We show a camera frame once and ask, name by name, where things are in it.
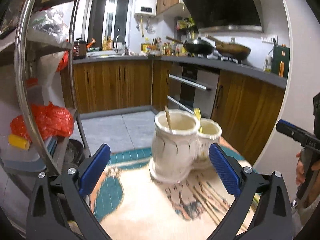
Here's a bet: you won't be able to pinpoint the yellow green plastic utensil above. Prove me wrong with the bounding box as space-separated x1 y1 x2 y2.
194 108 202 133

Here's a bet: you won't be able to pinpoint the wooden chopstick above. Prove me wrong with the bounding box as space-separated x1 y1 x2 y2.
164 105 172 133
191 180 231 225

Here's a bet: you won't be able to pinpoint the wooden lower kitchen cabinets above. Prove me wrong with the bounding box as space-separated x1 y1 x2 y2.
61 60 285 164

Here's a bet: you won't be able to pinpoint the kitchen window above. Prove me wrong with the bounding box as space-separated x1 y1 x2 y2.
85 0 130 51

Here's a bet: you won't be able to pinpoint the person's right hand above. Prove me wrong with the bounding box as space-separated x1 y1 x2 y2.
295 151 320 210

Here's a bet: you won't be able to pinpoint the patterned quilted table mat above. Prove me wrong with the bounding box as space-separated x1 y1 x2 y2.
88 137 261 240

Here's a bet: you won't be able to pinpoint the green knife block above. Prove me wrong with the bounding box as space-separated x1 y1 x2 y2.
271 44 290 78

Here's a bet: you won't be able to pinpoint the stainless steel storage rack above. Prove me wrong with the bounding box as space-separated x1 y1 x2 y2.
0 0 92 181

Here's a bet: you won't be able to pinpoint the yellow corn cob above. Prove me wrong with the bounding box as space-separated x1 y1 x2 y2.
8 134 30 151

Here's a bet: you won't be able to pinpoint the red plastic bag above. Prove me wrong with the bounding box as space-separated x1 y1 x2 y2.
10 102 74 142

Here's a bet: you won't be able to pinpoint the white ceramic double utensil holder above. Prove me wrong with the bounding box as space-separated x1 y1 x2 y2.
149 109 222 184

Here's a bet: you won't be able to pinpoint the built-in steel oven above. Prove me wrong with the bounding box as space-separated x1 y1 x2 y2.
167 63 220 119

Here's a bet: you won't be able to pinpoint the black range hood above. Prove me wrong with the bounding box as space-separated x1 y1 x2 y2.
182 0 263 33

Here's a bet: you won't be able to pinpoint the dark electric pressure cooker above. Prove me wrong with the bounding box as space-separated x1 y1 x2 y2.
73 38 87 60

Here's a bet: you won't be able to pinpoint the chrome sink faucet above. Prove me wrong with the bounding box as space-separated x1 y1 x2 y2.
115 35 129 55

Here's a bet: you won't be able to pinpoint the yellow cooking oil bottle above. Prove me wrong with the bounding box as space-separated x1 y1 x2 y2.
141 37 152 54

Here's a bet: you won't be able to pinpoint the clear plastic bag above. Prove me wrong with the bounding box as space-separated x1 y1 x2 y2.
29 8 68 43

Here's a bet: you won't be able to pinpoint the white water heater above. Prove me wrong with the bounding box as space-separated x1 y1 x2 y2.
135 0 157 17

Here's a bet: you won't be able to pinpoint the white wall socket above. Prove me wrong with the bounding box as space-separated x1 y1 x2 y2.
261 34 278 43

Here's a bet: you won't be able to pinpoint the brown wok with handle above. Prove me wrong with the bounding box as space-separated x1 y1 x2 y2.
205 34 251 61

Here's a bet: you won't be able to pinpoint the black wok with handle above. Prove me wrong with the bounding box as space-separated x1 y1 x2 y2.
165 36 215 56

